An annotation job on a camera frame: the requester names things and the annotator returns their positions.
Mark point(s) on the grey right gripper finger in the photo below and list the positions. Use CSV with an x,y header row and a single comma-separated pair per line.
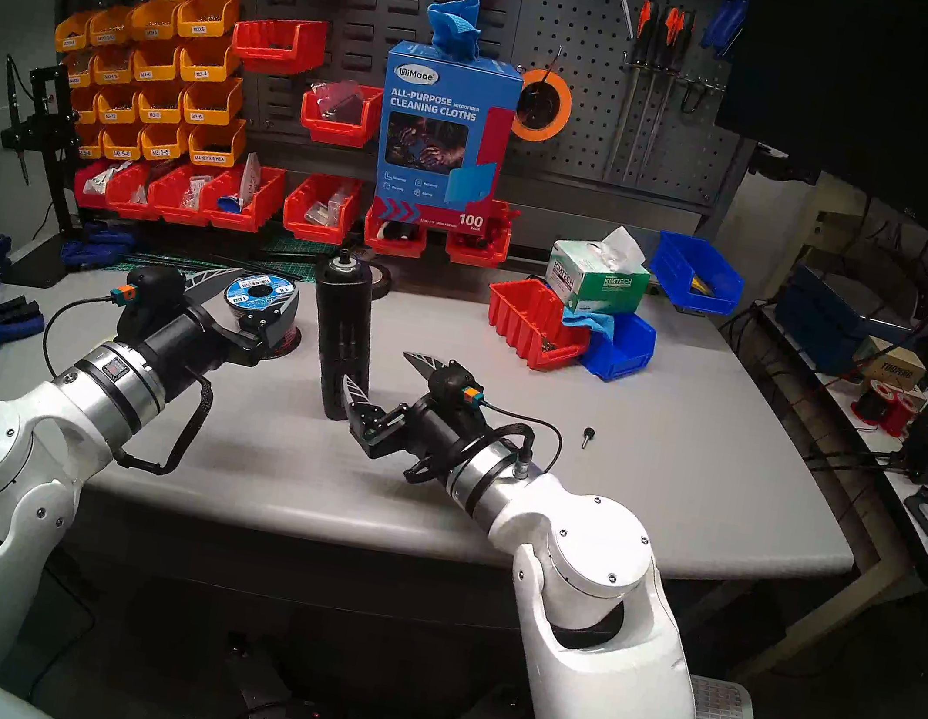
x,y
353,399
425,365

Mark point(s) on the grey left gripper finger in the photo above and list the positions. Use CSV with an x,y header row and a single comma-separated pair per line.
x,y
208,278
283,322

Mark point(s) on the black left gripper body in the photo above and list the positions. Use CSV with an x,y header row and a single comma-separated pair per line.
x,y
173,354

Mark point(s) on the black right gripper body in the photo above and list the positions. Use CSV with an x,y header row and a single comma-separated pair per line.
x,y
416,434

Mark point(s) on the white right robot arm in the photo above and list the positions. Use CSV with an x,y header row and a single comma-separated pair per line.
x,y
600,651

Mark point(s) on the blue plastic cap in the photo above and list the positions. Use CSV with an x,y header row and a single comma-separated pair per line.
x,y
230,204

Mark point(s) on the red parts bin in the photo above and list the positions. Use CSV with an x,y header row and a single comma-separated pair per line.
x,y
175,204
87,198
318,231
337,128
278,48
260,207
479,244
394,238
127,199

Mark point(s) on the black tape roll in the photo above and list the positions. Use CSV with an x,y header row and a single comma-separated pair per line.
x,y
380,283

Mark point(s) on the red ribbed storage bin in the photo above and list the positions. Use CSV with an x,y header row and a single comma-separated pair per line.
x,y
523,320

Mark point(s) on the white paper packet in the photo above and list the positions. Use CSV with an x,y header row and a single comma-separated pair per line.
x,y
250,177

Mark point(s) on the clear plastic parts box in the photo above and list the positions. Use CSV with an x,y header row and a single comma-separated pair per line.
x,y
338,203

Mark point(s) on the orange parts bin M4 HEX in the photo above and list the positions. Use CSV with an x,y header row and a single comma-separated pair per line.
x,y
216,142

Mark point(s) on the orange parts bin M2.5-5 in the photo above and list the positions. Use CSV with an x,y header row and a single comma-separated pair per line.
x,y
163,142

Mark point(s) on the white plastic bag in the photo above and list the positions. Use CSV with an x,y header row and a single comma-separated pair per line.
x,y
101,179

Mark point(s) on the orange parts bin M2.5-6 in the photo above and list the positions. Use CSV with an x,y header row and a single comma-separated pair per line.
x,y
121,142

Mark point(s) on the orange parts bin M3-6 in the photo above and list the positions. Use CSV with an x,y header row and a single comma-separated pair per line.
x,y
212,100

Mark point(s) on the orange parts bin M3-8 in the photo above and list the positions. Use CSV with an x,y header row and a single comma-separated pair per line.
x,y
160,103

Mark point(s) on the orange parts bin M2.5-8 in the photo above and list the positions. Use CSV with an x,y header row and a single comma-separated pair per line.
x,y
87,143

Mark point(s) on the orange parts bin M3-12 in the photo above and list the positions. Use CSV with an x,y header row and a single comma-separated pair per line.
x,y
117,104

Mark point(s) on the green white Kimtech wipes box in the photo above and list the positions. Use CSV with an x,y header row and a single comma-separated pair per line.
x,y
609,286

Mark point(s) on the small blue storage bin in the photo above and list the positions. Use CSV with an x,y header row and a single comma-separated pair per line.
x,y
629,351

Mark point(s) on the orange parts bin M3-4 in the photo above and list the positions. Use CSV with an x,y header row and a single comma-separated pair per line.
x,y
208,59

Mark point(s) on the orange parts bin M4-6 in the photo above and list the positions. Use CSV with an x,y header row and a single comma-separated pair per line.
x,y
156,60

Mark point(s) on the black metal stand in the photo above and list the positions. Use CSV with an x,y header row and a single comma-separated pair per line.
x,y
44,125

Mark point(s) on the white tissue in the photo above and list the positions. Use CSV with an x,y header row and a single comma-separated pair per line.
x,y
624,249

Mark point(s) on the orange parts bin M4X4X6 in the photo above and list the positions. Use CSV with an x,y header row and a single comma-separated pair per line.
x,y
113,66

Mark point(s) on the blue cleaning cloths box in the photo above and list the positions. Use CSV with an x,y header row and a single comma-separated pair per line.
x,y
444,108

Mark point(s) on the orange parts bin M3X6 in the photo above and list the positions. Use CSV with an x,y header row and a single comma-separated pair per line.
x,y
208,14

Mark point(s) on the orange parts bin M3X8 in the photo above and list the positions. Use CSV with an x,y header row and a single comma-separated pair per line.
x,y
155,18

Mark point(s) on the orange tape roll on pegboard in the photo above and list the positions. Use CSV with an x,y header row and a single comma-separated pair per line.
x,y
558,130

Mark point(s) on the orange parts bin M3X8 BAD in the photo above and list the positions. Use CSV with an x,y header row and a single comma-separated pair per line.
x,y
112,24

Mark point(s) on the large blue storage bin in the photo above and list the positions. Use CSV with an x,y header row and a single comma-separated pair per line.
x,y
679,262

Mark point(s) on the orange parts bin M3X4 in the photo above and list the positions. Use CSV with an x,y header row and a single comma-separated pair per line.
x,y
73,31

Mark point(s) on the dark blue equipment case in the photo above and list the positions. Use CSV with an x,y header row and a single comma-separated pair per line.
x,y
832,323

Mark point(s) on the small cardboard box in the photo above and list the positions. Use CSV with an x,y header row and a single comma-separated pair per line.
x,y
890,368

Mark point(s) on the black monitor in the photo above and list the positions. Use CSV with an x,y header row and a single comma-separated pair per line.
x,y
897,91

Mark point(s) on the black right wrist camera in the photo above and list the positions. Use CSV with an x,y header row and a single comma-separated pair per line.
x,y
451,383

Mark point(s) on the dark robot pedestal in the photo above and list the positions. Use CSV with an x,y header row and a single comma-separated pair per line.
x,y
376,675

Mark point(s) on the black louvered wall panel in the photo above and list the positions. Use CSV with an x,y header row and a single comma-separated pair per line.
x,y
381,14

